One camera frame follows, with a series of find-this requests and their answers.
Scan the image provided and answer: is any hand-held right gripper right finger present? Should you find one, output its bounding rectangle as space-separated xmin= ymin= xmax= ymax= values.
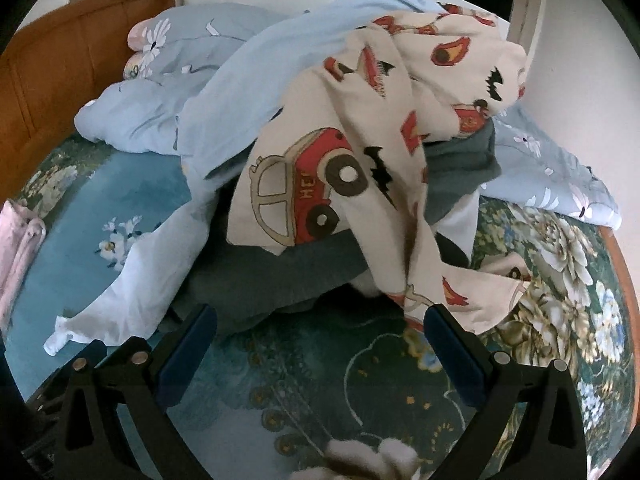
xmin=422 ymin=304 xmax=588 ymax=480

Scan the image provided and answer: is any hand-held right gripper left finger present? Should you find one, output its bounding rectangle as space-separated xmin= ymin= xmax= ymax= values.
xmin=52 ymin=304 xmax=218 ymax=480

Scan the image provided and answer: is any light blue shirt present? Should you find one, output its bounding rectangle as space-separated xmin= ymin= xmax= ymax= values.
xmin=44 ymin=0 xmax=451 ymax=357

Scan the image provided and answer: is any green floral blanket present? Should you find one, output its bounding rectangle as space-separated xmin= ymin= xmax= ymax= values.
xmin=0 ymin=135 xmax=636 ymax=480

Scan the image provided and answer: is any dark green garment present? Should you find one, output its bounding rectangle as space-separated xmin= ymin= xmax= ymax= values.
xmin=172 ymin=122 xmax=503 ymax=338

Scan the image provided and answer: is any pink fluffy garment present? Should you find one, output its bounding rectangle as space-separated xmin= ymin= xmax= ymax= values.
xmin=0 ymin=200 xmax=48 ymax=331

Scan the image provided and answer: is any grey-blue floral quilt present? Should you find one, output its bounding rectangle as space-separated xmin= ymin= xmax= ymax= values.
xmin=75 ymin=0 xmax=623 ymax=231

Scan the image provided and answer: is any cream car printed cloth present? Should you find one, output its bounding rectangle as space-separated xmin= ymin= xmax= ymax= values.
xmin=225 ymin=2 xmax=531 ymax=336

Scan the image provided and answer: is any wooden bed headboard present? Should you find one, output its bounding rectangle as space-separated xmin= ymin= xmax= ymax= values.
xmin=0 ymin=0 xmax=178 ymax=201

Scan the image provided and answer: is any pink floral pillow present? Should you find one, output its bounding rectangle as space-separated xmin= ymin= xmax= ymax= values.
xmin=124 ymin=19 xmax=161 ymax=81

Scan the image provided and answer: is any wooden bed side rail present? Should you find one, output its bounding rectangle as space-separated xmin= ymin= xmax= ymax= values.
xmin=599 ymin=224 xmax=635 ymax=313

